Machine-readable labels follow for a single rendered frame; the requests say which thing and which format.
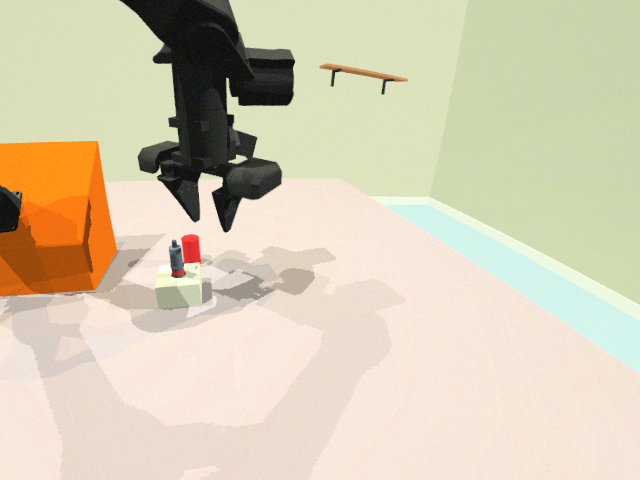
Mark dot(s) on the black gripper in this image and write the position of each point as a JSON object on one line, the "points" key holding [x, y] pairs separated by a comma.
{"points": [[203, 148]]}

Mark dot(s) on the grey marker with red band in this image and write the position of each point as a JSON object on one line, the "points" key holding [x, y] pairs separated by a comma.
{"points": [[176, 259]]}

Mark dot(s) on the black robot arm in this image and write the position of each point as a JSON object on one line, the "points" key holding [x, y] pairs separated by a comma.
{"points": [[202, 42]]}

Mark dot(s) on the red marker cap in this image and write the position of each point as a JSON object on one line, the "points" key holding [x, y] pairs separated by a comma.
{"points": [[190, 247]]}

